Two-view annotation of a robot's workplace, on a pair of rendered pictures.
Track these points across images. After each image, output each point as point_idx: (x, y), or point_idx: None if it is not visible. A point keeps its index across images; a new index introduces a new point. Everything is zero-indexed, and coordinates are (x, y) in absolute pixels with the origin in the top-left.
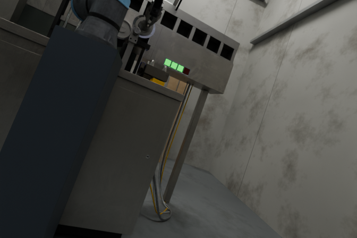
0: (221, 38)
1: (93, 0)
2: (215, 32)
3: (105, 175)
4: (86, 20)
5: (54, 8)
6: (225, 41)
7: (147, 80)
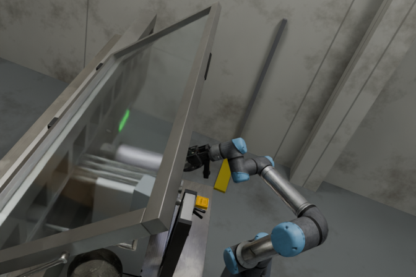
0: (148, 31)
1: (265, 262)
2: (145, 33)
3: None
4: (262, 270)
5: (40, 271)
6: (150, 29)
7: (210, 215)
